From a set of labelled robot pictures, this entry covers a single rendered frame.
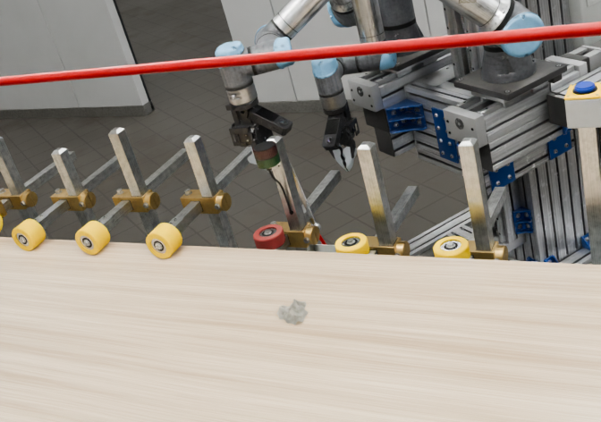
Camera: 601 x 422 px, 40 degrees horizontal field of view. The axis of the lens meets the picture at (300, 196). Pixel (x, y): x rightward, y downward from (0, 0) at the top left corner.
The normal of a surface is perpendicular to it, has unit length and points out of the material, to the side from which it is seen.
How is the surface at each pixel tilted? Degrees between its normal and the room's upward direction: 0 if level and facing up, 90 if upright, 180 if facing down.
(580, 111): 90
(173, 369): 0
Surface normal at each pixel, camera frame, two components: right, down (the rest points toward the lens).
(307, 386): -0.24, -0.86
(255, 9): -0.48, 0.51
